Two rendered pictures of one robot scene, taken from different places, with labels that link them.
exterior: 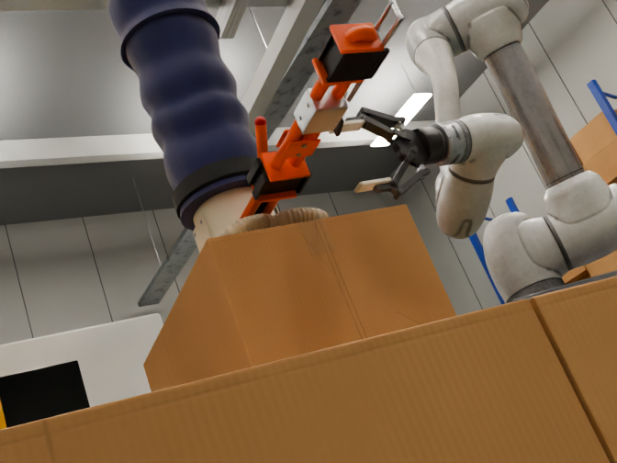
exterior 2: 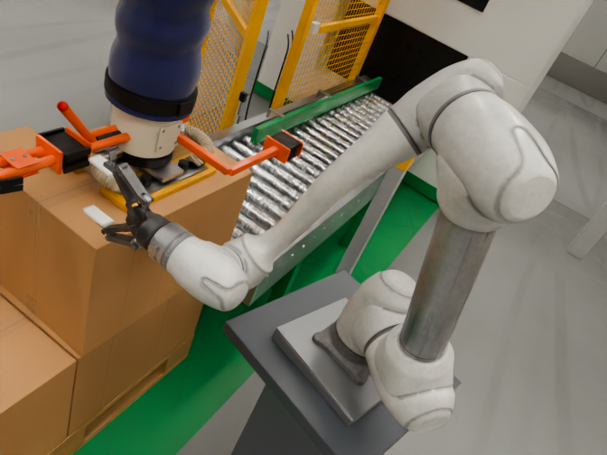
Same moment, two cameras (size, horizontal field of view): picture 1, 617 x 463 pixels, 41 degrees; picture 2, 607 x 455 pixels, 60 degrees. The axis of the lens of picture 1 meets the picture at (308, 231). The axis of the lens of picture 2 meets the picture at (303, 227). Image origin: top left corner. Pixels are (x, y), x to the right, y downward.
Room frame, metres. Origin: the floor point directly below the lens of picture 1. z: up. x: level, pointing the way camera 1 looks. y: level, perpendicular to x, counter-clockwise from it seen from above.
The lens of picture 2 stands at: (1.19, -1.08, 1.81)
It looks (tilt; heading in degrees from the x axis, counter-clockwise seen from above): 35 degrees down; 48
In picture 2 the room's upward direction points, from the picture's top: 24 degrees clockwise
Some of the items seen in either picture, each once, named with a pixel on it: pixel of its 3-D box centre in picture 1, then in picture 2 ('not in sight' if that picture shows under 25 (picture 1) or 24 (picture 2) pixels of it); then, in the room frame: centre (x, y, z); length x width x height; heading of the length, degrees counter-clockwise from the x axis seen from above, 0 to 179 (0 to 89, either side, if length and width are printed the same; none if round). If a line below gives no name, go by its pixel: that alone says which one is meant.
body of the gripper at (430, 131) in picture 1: (416, 147); (145, 226); (1.51, -0.26, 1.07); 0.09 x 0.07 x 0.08; 119
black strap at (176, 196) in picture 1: (226, 192); (153, 87); (1.61, 0.13, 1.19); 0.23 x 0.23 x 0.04
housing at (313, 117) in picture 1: (320, 110); not in sight; (1.20, -0.09, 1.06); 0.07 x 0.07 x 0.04; 30
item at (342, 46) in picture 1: (347, 54); not in sight; (1.08, -0.16, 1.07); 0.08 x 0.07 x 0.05; 30
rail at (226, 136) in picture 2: not in sight; (280, 123); (2.73, 1.20, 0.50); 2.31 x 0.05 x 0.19; 31
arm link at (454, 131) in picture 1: (445, 143); (171, 246); (1.54, -0.33, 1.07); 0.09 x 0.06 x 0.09; 29
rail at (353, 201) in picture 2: not in sight; (377, 182); (3.07, 0.64, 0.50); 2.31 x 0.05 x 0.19; 31
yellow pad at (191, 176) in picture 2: not in sight; (163, 176); (1.66, 0.05, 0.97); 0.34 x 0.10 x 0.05; 30
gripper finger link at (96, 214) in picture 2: (373, 185); (98, 216); (1.44, -0.15, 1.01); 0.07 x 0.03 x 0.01; 119
